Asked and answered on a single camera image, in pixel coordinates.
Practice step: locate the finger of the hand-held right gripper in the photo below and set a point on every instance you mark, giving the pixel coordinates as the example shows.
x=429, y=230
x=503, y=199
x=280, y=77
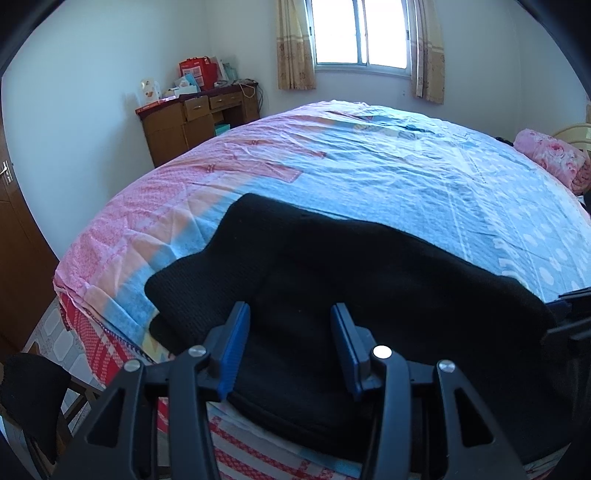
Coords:
x=577, y=295
x=570, y=334

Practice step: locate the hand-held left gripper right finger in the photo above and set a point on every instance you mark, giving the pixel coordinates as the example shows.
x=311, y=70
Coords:
x=344, y=341

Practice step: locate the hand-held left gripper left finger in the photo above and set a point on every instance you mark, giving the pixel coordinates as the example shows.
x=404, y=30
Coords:
x=235, y=350

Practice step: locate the black pants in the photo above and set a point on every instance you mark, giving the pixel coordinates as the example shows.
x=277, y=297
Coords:
x=346, y=258

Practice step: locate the red checked blanket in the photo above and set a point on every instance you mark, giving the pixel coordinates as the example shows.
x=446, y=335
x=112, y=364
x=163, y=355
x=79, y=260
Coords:
x=101, y=341

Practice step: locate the pink floral pillow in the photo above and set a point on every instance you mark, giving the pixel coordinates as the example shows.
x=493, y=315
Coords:
x=551, y=154

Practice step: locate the wooden chair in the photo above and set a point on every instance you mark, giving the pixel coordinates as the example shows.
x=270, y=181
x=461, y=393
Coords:
x=81, y=397

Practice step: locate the wooden headboard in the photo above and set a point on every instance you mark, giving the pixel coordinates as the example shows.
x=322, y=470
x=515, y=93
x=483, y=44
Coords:
x=575, y=134

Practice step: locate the pink and blue bed sheet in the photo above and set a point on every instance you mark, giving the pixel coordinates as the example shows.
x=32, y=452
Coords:
x=369, y=175

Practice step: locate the small black object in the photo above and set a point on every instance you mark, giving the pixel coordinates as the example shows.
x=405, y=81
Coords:
x=504, y=141

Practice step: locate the teal box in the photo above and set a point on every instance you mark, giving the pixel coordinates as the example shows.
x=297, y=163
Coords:
x=222, y=129

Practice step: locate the wooden desk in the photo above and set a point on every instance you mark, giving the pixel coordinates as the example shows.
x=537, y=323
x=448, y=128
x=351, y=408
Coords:
x=166, y=129

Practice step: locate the wooden door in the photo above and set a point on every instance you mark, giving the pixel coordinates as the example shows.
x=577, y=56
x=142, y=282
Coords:
x=18, y=258

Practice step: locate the tissue box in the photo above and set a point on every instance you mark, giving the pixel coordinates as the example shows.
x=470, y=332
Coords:
x=187, y=85

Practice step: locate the red gift bag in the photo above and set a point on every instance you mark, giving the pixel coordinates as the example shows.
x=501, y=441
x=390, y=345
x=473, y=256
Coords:
x=198, y=73

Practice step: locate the beige floral curtain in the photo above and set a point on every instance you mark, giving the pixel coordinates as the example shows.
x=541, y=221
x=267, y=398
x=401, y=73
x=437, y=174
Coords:
x=429, y=55
x=295, y=50

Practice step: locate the window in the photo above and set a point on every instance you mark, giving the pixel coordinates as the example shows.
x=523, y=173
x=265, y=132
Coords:
x=360, y=32

